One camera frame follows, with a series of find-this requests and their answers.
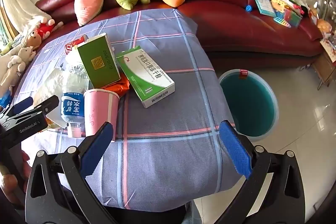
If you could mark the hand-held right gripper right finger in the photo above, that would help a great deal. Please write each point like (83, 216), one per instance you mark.
(236, 150)

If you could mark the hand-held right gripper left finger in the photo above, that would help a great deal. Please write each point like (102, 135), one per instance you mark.
(97, 148)

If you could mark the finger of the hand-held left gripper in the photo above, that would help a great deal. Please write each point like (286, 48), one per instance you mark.
(48, 104)
(23, 105)

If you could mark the clear plastic bag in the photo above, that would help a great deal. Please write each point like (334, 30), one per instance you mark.
(48, 87)

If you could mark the clear plastic water bottle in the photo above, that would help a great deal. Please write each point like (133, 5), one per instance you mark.
(73, 98)

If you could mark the pink paper cup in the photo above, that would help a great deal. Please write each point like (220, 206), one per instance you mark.
(98, 111)

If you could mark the teal plastic bin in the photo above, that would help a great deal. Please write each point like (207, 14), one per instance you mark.
(246, 103)

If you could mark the dark green carton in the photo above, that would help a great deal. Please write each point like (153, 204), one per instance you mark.
(97, 64)

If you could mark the red soda can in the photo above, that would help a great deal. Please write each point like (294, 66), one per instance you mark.
(72, 45)

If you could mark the orange snack packet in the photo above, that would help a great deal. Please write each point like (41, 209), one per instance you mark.
(118, 87)

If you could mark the white green medicine box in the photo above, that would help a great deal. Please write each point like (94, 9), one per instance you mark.
(147, 79)

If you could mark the person's left hand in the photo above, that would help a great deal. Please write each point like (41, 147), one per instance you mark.
(8, 184)

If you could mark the beige rabbit plush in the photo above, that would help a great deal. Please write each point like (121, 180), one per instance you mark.
(15, 64)

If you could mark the blue plaid cloth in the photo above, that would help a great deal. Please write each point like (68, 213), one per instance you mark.
(162, 148)

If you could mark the brown teddy bear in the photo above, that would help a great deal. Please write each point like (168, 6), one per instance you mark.
(34, 40)

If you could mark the red paper tag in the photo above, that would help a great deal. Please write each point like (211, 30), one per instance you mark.
(243, 74)

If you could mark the person's jeans leg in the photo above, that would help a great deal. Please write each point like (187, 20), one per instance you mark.
(187, 214)

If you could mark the white curtain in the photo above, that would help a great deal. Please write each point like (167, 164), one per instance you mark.
(18, 3)

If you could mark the wooden side table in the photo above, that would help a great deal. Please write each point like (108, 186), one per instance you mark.
(324, 66)

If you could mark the red leather sofa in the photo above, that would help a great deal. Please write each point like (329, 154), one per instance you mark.
(223, 24)

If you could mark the small blue toy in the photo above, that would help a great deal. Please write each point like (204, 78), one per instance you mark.
(249, 7)

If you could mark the colourful toy set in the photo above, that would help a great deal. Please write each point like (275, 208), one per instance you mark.
(287, 12)

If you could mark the teal picture book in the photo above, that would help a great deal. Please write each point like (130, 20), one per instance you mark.
(262, 3)

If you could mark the orange plush toy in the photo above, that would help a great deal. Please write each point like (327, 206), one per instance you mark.
(324, 26)

